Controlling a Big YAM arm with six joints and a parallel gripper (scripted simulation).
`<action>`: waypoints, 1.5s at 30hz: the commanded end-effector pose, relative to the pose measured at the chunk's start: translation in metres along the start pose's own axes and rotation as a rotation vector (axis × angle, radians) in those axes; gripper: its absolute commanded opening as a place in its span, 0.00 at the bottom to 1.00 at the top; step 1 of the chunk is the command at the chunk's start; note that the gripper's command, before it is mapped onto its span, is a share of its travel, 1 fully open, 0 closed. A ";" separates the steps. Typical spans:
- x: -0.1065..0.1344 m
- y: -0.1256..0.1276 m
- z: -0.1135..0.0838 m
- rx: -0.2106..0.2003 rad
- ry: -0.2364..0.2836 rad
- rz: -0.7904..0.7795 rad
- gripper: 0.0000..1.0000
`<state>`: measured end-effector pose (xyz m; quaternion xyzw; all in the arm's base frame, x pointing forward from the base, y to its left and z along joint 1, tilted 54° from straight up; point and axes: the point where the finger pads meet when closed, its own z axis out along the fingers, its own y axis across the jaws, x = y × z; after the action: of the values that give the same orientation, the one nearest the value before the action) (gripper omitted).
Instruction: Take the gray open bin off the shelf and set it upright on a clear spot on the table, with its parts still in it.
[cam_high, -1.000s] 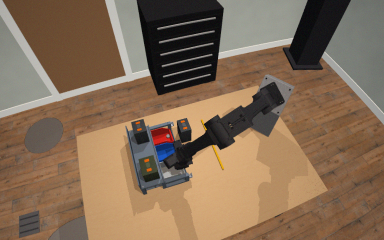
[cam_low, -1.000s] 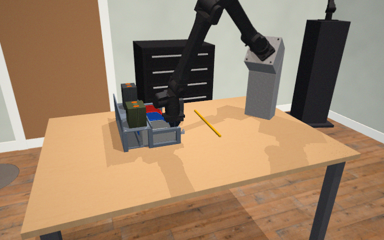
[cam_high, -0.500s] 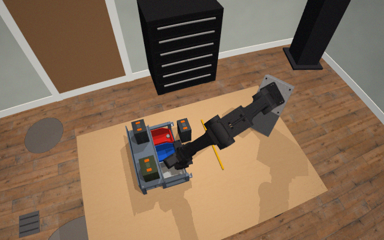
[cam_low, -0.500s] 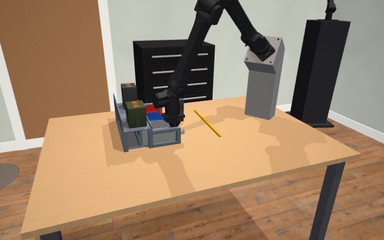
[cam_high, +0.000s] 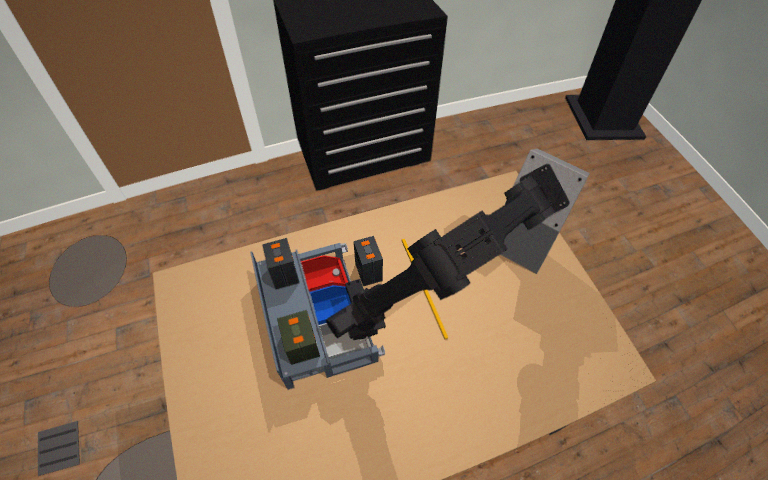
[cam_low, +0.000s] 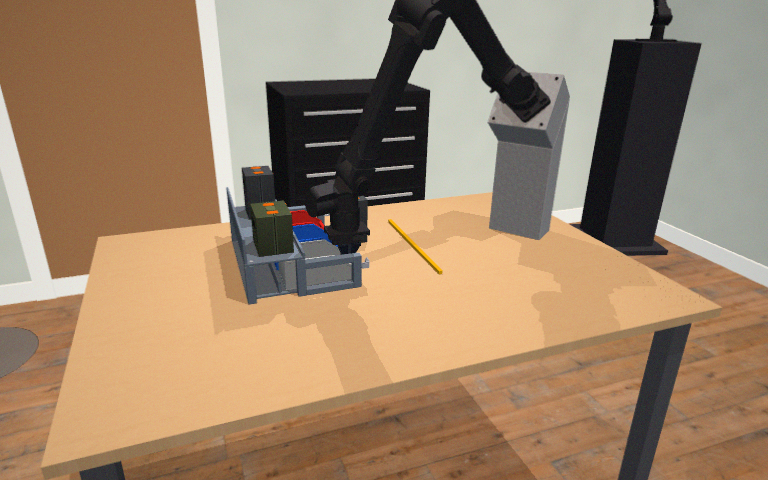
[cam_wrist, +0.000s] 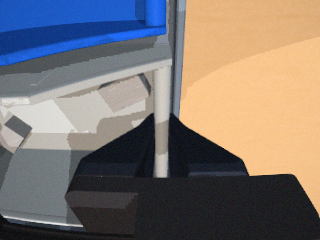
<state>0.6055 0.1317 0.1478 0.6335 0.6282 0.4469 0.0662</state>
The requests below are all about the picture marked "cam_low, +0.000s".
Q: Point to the yellow bar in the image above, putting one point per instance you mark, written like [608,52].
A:
[422,254]

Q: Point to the olive green case with orange latches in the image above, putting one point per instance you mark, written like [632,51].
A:
[272,228]

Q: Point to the blue open bin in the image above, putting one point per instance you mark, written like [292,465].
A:
[309,232]

